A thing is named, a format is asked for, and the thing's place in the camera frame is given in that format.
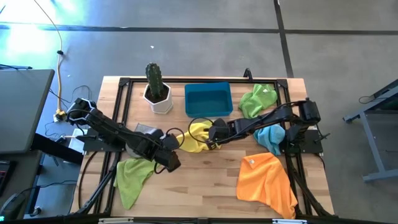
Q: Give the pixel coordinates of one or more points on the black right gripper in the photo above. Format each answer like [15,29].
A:
[222,130]

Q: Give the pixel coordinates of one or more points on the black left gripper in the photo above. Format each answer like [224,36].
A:
[168,160]

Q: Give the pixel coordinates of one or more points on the yellow microfiber towel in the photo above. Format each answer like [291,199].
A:
[196,140]

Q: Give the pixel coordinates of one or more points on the grey microfiber towel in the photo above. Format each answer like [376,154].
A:
[144,128]

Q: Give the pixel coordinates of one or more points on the lime green microfiber towel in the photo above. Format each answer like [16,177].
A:
[258,99]
[133,180]

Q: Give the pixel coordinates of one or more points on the blue microfiber towel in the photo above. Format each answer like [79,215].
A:
[270,137]

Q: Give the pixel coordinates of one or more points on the orange microfiber towel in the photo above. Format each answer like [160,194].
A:
[264,183]

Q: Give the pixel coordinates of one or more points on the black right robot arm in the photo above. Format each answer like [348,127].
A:
[273,116]

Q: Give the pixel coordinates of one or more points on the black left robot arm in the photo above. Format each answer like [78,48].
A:
[109,127]

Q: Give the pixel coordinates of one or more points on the blue plastic bin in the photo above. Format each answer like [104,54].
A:
[208,99]

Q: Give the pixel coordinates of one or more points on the white planter pot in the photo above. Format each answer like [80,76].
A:
[161,105]

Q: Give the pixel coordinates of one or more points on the green cactus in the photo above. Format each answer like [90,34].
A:
[154,79]

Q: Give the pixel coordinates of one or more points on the white box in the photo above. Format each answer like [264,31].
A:
[74,143]

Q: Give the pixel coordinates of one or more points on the grey desk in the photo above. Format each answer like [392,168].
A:
[25,109]

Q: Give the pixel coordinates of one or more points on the black computer mouse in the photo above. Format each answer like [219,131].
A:
[12,205]

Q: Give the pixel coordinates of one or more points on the grey metal table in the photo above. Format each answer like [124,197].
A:
[373,124]

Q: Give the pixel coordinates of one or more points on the black keyboard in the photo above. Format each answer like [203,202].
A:
[4,177]

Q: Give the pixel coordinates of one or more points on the black aluminium table frame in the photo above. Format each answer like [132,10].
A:
[202,80]

